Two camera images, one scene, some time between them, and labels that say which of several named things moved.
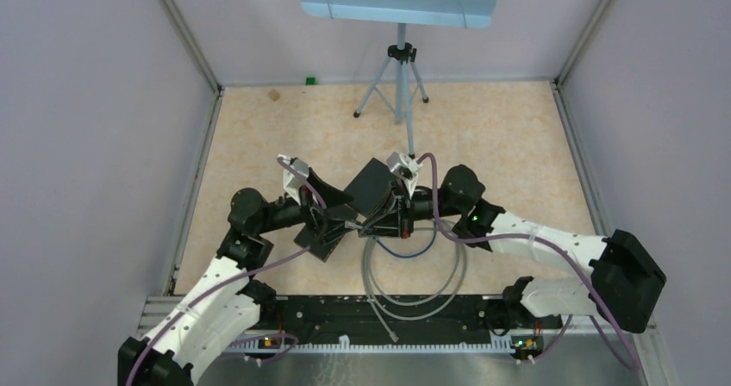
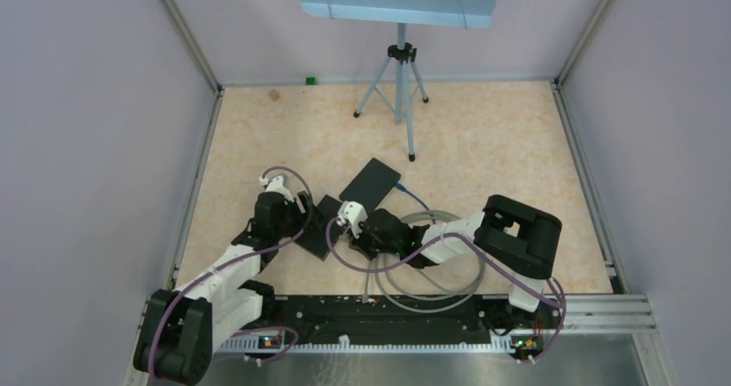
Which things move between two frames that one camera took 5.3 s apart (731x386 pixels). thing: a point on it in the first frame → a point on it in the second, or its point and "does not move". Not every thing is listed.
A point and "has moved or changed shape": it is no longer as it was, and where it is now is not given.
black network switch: [371, 187] does not move
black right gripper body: [422, 204] → [370, 246]
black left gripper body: [309, 215] → [294, 221]
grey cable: [451, 227] has moved or changed shape
